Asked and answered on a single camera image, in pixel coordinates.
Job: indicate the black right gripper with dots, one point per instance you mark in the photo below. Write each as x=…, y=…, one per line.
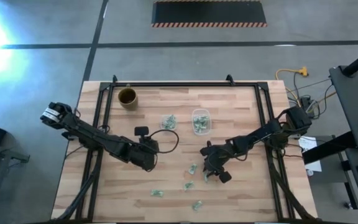
x=216, y=155

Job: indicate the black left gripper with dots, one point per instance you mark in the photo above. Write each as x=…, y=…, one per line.
x=141, y=155

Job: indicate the white green-print packet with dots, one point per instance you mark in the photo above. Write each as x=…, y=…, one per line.
x=205, y=121
x=206, y=178
x=197, y=205
x=188, y=185
x=166, y=125
x=172, y=119
x=193, y=169
x=199, y=128
x=157, y=193
x=198, y=119

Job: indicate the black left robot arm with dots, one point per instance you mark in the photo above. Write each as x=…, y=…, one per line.
x=89, y=134

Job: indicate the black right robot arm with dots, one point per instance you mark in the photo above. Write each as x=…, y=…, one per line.
x=269, y=132

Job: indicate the small clear plastic bin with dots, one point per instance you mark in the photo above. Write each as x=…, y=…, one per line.
x=162, y=127

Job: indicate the large clear plastic bin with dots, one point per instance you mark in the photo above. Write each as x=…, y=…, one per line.
x=201, y=111

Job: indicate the olive ceramic cup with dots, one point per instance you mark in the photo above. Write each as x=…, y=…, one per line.
x=127, y=98

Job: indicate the white paper sheet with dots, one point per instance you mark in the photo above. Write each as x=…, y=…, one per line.
x=312, y=155

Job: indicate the grey metal cart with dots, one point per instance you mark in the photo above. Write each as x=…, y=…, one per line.
x=11, y=154

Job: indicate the black hazard-striped floor mat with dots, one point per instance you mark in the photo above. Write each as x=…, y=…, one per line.
x=208, y=12

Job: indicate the dark grey side table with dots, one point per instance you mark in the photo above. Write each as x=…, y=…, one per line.
x=353, y=102

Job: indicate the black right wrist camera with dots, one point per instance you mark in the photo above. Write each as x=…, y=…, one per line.
x=225, y=177

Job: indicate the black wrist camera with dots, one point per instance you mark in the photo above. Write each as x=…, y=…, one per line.
x=141, y=131
x=225, y=177

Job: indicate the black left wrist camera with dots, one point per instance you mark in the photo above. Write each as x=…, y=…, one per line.
x=141, y=131

